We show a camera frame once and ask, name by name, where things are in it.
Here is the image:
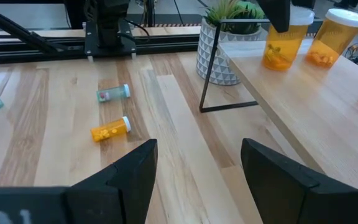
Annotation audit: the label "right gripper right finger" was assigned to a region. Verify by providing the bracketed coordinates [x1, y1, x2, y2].
[240, 138, 358, 224]

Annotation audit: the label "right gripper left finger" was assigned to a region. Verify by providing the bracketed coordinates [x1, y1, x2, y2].
[65, 138, 159, 224]

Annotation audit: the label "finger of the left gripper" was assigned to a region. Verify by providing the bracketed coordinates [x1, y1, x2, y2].
[256, 0, 291, 34]
[291, 0, 316, 9]

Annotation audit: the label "large orange pill bottle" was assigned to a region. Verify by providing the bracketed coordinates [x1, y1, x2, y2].
[262, 6, 315, 72]
[305, 8, 358, 69]

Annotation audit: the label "small orange pill bottle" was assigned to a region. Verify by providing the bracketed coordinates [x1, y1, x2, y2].
[90, 116, 132, 143]

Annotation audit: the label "green bottle with pink pill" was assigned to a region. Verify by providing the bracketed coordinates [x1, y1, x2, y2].
[96, 83, 131, 103]

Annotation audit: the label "wooden shelf black metal legs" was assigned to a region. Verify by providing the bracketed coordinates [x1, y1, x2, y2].
[199, 18, 358, 190]

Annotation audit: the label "green plant in patterned pot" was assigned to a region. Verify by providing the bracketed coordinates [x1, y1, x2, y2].
[196, 0, 265, 86]

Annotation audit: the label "hazard striped cable cover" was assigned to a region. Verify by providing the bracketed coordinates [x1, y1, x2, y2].
[149, 22, 202, 28]

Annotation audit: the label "black aluminium rig frame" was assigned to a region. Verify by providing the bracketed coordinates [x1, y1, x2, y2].
[0, 0, 202, 65]

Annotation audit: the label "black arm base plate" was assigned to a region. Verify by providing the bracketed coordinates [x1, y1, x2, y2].
[84, 20, 137, 58]

